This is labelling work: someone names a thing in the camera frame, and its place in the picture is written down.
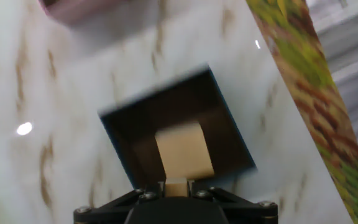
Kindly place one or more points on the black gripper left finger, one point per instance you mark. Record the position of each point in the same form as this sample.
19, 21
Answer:
141, 196

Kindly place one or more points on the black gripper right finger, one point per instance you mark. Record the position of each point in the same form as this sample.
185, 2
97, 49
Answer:
210, 196

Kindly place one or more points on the small wooden cube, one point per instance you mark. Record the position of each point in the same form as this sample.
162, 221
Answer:
176, 187

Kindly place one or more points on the large wooden block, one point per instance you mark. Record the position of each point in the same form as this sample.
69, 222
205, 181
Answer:
185, 152

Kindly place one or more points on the dark blue open box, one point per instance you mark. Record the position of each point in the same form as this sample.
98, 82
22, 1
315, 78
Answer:
166, 105

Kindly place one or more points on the pink open box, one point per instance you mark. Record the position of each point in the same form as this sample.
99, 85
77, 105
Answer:
73, 11

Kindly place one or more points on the white marble pattern board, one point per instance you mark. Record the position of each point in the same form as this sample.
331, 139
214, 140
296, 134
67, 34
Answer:
57, 109

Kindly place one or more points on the yellow green painted cloth strip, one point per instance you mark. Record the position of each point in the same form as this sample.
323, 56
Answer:
315, 93

